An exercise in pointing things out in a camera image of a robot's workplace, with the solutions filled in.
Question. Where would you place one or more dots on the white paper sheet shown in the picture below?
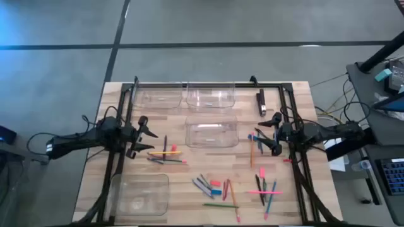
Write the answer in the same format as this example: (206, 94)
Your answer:
(337, 164)

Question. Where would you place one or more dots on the black pencil red eraser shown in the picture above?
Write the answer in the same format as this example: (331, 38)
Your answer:
(170, 160)

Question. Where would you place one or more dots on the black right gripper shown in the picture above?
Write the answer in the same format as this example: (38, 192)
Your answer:
(285, 134)

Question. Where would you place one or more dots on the clear water bottle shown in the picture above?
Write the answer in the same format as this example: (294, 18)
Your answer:
(363, 165)

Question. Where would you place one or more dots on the red cap eraser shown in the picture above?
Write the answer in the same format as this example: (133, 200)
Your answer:
(173, 148)

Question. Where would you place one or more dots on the dark blue marker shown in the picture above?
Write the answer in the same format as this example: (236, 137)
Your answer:
(154, 160)

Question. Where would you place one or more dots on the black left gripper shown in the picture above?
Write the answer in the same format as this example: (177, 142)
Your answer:
(131, 137)

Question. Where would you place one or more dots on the black pen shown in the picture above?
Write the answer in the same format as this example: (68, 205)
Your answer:
(260, 132)
(259, 186)

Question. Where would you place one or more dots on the black stapler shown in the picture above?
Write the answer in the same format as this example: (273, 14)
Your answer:
(261, 101)

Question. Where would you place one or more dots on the dark side table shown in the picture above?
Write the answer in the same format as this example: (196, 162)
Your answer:
(8, 134)

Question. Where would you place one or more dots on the small red clip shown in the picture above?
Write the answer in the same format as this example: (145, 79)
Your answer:
(287, 160)

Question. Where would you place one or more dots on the thin dark pen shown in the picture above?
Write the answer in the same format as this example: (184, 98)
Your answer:
(205, 179)

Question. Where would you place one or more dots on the teal box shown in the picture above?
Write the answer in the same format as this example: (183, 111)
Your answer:
(383, 75)

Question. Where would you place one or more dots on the slim grey pen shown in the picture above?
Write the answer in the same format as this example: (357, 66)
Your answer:
(204, 183)

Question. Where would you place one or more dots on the blue crayon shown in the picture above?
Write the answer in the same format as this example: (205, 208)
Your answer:
(259, 145)

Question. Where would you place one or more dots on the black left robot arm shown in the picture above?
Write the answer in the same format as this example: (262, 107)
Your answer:
(79, 138)

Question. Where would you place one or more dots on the yellow pencil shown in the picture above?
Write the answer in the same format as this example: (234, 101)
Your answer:
(164, 153)

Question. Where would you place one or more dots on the green crayon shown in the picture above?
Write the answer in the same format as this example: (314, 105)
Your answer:
(264, 184)

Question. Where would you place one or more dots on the green pencil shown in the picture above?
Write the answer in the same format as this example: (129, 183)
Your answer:
(221, 205)

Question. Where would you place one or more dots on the grey desk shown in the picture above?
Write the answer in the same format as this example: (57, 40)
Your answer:
(363, 94)

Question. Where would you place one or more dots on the pink eraser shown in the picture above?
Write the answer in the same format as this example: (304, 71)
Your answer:
(262, 172)

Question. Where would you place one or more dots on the backlit keyboard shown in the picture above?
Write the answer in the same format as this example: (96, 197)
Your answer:
(393, 176)

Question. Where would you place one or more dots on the black desk device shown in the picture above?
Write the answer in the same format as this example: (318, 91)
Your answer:
(396, 75)

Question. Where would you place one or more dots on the black aluminium rig frame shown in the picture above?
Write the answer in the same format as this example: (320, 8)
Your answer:
(243, 85)

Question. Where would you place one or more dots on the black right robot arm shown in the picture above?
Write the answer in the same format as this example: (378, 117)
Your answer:
(325, 132)

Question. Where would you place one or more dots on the blue eraser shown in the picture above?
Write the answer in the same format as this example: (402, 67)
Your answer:
(216, 192)
(249, 137)

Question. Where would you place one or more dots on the thick grey pen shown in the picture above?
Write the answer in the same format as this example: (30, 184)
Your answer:
(202, 188)

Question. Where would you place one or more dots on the tall clear plastic bin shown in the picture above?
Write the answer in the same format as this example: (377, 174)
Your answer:
(139, 195)

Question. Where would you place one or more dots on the purple pen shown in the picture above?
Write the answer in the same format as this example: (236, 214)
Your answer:
(164, 148)

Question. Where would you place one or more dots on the computer monitor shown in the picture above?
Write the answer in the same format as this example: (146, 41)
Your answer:
(391, 105)

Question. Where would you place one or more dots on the red crayon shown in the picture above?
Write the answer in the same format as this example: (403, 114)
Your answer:
(227, 187)
(223, 190)

